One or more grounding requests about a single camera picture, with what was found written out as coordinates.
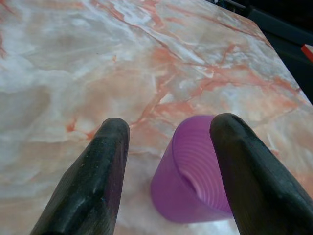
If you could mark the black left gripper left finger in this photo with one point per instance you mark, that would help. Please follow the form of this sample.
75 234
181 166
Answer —
93 176

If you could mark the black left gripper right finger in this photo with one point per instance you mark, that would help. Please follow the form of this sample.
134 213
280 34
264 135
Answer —
252 176

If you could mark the purple ribbed plastic cup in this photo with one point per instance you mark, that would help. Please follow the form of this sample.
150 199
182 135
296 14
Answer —
171 193

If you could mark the red flat object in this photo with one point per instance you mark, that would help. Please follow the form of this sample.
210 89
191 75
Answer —
307 50

